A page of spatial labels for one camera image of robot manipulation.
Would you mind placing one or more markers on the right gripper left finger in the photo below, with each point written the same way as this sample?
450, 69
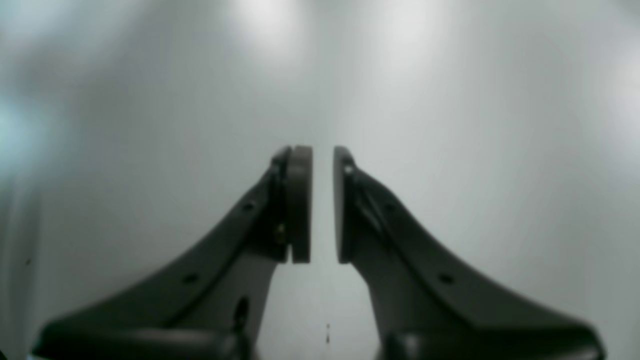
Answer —
208, 303

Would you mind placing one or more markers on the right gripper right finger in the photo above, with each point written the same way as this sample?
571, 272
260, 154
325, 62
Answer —
428, 303

